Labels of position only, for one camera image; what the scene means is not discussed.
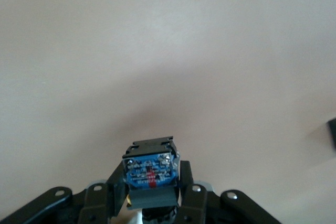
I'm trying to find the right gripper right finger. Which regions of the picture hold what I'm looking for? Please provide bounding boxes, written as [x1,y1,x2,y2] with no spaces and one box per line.
[173,160,283,224]

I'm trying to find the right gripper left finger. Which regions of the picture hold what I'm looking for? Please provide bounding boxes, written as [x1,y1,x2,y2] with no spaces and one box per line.
[0,159,129,224]

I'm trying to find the green push button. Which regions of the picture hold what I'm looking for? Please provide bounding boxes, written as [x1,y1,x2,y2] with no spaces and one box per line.
[122,136,182,222]

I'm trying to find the small black contact block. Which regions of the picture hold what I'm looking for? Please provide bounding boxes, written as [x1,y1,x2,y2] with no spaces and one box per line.
[327,117,336,153]

